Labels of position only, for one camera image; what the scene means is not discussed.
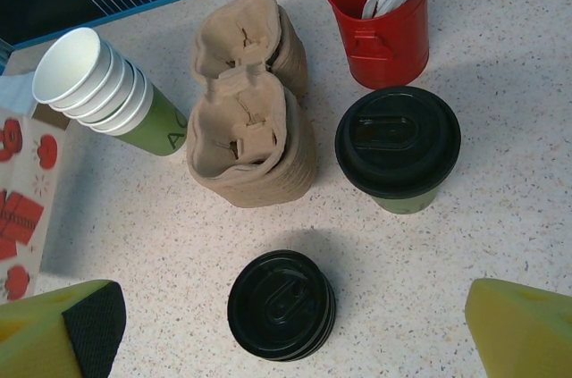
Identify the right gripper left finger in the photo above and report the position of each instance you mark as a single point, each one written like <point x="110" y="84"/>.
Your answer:
<point x="40" y="333"/>

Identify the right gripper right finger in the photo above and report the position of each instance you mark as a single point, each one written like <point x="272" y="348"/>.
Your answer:
<point x="523" y="333"/>

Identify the red printed white paper bag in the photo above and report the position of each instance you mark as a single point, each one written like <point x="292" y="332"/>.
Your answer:
<point x="27" y="217"/>

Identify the green paper coffee cup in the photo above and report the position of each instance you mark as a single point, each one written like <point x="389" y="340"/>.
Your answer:
<point x="402" y="204"/>

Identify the black plastic cup lid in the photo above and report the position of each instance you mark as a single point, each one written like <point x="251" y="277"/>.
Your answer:
<point x="397" y="141"/>

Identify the stack of black lids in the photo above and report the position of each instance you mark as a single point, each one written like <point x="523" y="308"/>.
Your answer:
<point x="281" y="306"/>

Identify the white paper cup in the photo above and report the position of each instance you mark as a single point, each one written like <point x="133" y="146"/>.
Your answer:
<point x="98" y="83"/>

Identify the stack of pulp cup carriers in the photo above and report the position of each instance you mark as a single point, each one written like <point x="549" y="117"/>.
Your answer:
<point x="250" y="145"/>

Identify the red metal bucket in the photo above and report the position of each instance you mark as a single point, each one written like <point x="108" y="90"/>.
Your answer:
<point x="389" y="47"/>

